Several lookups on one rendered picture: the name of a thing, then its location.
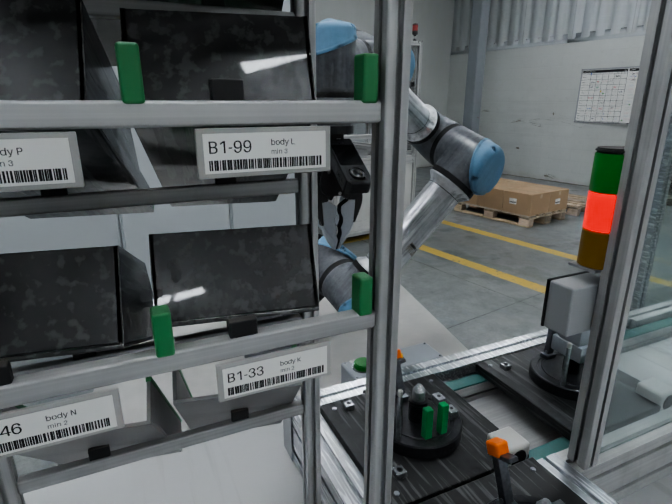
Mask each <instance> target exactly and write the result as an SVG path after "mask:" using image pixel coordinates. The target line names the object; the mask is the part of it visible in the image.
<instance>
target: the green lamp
mask: <svg viewBox="0 0 672 504"><path fill-rule="evenodd" d="M623 161H624V155H623V154H609V153H600V152H597V151H596V152H595V155H594V161H593V167H592V173H591V179H590V184H589V190H590V191H592V192H596V193H602V194H612V195H616V194H617V193H618V187H619V182H620V177H621V171H622V166H623Z"/></svg>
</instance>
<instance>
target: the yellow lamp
mask: <svg viewBox="0 0 672 504"><path fill-rule="evenodd" d="M608 241H609V234H608V233H600V232H594V231H590V230H587V229H585V228H584V227H582V232H581V238H580V244H579V250H578V256H577V263H578V264H580V265H581V266H584V267H587V268H591V269H596V270H603V268H604V262H605V257H606V252H607V246H608Z"/></svg>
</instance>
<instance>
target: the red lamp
mask: <svg viewBox="0 0 672 504"><path fill-rule="evenodd" d="M616 198H617V196H616V195H612V194H602V193H596V192H592V191H590V190H589V191H588V196H587V202H586V208H585V214H584V220H583V227H584V228H585V229H587V230H590V231H594V232H600V233H610V230H611V225H612V219H613V214H614V209H615V203H616Z"/></svg>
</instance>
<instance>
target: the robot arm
mask: <svg viewBox="0 0 672 504"><path fill-rule="evenodd" d="M363 53H374V36H372V35H370V34H368V33H366V32H363V31H361V30H359V29H356V27H355V25H354V24H352V23H349V22H344V21H341V20H335V19H332V18H328V19H324V20H322V21H321V22H318V23H316V99H317V100H354V98H353V97H354V57H355V55H357V54H363ZM320 97H321V98H320ZM325 97H326V98H325ZM317 126H330V171H322V172H317V182H318V227H319V228H320V229H321V230H322V233H323V235H324V236H322V237H321V238H320V239H319V240H318V264H319V303H320V301H321V300H322V299H323V298H324V297H325V298H326V299H327V300H328V301H329V302H330V304H331V305H332V306H333V307H334V308H335V309H336V311H337V312H341V311H346V310H351V309H352V274H354V273H359V272H365V273H367V274H369V253H368V254H367V256H365V257H357V256H356V255H355V254H353V253H352V252H351V251H350V250H348V249H347V248H346V247H344V246H343V245H342V244H343V243H344V241H345V240H346V238H347V236H348V235H349V233H350V231H351V229H352V226H353V224H354V222H355V221H356V218H357V216H358V213H359V210H360V208H361V204H362V198H363V195H362V193H368V192H369V190H370V186H371V175H370V173H369V172H368V170H367V168H366V166H365V164H364V163H363V161H362V159H361V157H360V155H359V153H358V152H357V150H356V148H355V146H354V144H353V142H352V141H351V139H344V134H353V133H354V125H352V123H342V124H317ZM407 141H408V142H409V143H410V144H411V145H412V146H413V147H414V148H415V149H416V150H417V151H418V152H419V153H420V154H421V155H422V156H423V157H424V158H425V159H426V160H427V161H428V162H429V163H430V164H432V165H433V167H432V168H431V170H430V175H431V179H430V181H429V182H428V183H427V184H426V186H425V187H424V188H423V189H422V190H421V191H420V193H419V194H418V195H417V196H416V197H415V199H414V200H413V201H412V202H411V203H410V205H409V206H408V207H407V208H406V209H405V210H404V217H403V239H402V261H401V269H402V268H403V267H404V265H405V264H406V263H407V262H408V261H409V260H410V258H411V257H412V256H413V255H414V254H415V253H416V252H417V250H418V249H419V248H420V247H421V246H422V245H423V243H424V242H425V241H426V240H427V239H428V238H429V236H430V235H431V234H432V233H433V232H434V231H435V229H436V228H437V227H438V226H439V225H440V224H441V222H442V221H443V220H444V219H445V218H446V217H447V215H448V214H449V213H450V212H451V211H452V210H453V208H454V207H455V206H456V205H457V204H458V203H459V202H464V201H469V200H470V199H471V198H472V196H473V195H474V194H475V195H485V194H486V193H488V192H490V191H491V190H492V189H493V188H494V187H495V185H496V184H497V182H498V181H499V179H500V177H501V175H502V172H503V169H504V164H505V155H504V152H503V150H502V148H501V147H500V146H498V145H497V144H495V143H493V142H492V141H491V140H490V139H488V138H485V137H483V136H481V135H479V134H477V133H475V132H474V131H472V130H470V129H468V128H466V127H464V126H462V125H461V124H459V123H457V122H455V121H453V120H451V119H449V118H447V117H445V116H443V115H442V114H440V113H439V112H437V111H436V110H435V109H434V107H432V106H431V105H428V104H424V103H423V102H422V101H421V100H420V99H419V98H418V97H417V96H416V95H415V94H414V93H413V92H412V91H411V89H410V88H409V107H408V129H407ZM334 196H341V197H340V199H339V204H338V205H337V207H336V206H335V205H333V204H332V203H330V202H328V200H332V199H333V197H334ZM336 226H337V227H336ZM337 228H338V233H337V235H336V231H337Z"/></svg>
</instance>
